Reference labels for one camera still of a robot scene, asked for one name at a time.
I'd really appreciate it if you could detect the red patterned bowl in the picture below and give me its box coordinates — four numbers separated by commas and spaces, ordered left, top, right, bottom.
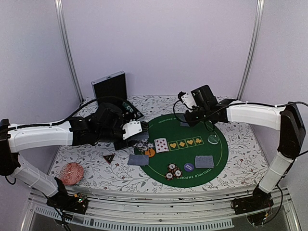
59, 162, 84, 185

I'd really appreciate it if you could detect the eight of diamonds card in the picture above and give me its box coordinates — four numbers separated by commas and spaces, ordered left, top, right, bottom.
154, 138, 169, 153

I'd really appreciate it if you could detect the left aluminium frame post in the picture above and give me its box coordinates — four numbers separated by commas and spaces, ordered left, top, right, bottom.
54, 0, 84, 103

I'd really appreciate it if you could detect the aluminium frame post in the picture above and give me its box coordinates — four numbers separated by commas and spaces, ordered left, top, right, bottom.
236, 0, 265, 100
54, 0, 84, 103

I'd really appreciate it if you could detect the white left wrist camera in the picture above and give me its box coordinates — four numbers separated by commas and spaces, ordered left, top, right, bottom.
122, 121, 142, 140

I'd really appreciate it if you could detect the dealt playing card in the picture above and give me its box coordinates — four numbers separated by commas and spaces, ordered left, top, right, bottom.
128, 154, 149, 166
194, 155, 214, 168

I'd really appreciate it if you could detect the green dealer button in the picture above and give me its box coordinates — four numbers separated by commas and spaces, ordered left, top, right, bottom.
207, 134, 219, 145

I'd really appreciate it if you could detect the aluminium poker chip case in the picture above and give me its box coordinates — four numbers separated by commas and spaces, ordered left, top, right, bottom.
91, 71, 144, 120

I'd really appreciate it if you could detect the face down burn card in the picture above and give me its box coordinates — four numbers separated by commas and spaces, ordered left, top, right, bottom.
180, 122, 190, 127

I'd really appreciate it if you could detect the black triangular card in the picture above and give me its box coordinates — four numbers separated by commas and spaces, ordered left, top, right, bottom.
103, 154, 115, 165

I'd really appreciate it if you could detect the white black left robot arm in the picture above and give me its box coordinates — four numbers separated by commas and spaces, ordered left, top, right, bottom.
0, 102, 149, 209

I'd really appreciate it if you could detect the round green poker mat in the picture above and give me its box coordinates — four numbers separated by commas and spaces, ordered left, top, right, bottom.
141, 114, 229, 188

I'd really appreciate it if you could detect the purple small blind button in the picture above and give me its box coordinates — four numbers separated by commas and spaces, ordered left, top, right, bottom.
184, 163, 194, 172

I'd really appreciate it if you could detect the right poker chip stack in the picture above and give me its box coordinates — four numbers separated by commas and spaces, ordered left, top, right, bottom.
122, 102, 134, 113

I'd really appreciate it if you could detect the orange big blind button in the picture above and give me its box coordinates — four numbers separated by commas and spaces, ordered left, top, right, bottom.
144, 149, 155, 157

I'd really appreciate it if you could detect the aluminium front rail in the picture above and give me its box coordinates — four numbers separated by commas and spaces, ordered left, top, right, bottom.
24, 185, 299, 231

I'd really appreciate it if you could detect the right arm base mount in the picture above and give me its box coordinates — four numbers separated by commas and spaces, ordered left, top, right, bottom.
231, 188, 274, 226

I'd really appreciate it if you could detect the red black 100 chip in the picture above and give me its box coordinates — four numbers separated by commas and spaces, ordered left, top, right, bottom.
167, 163, 177, 172

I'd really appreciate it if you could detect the right aluminium frame post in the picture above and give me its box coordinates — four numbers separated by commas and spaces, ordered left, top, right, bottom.
236, 0, 265, 100

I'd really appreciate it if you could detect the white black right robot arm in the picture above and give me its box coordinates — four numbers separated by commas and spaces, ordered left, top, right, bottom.
178, 85, 306, 210

